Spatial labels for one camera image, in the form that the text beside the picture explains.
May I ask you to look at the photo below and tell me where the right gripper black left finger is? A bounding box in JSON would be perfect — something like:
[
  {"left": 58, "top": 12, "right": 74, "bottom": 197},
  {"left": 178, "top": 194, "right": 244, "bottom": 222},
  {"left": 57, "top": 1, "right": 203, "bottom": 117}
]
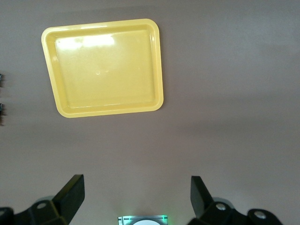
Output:
[{"left": 0, "top": 174, "right": 85, "bottom": 225}]

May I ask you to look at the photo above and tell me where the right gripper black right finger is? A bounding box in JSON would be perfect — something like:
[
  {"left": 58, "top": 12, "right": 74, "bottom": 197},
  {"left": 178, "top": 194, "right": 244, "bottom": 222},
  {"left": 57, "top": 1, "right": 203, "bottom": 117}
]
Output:
[{"left": 188, "top": 176, "right": 282, "bottom": 225}]

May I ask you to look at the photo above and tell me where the yellow push button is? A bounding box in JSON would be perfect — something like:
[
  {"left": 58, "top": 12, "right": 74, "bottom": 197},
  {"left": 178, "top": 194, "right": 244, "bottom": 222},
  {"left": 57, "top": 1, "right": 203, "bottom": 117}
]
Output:
[{"left": 0, "top": 73, "right": 7, "bottom": 127}]

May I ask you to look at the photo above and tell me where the brown table cover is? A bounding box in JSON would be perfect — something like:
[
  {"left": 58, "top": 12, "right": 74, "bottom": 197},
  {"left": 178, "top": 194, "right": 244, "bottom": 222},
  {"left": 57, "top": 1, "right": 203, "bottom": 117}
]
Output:
[{"left": 0, "top": 0, "right": 300, "bottom": 225}]

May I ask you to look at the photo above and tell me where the yellow plastic tray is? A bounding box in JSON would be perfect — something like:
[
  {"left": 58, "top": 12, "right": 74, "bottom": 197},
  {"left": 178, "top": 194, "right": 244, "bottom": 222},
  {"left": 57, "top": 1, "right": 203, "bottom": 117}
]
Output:
[{"left": 41, "top": 18, "right": 164, "bottom": 118}]

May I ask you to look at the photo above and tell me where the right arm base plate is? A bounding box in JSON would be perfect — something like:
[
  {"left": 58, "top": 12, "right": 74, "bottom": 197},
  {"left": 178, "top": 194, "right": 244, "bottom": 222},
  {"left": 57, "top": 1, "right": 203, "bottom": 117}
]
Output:
[{"left": 117, "top": 214, "right": 170, "bottom": 225}]

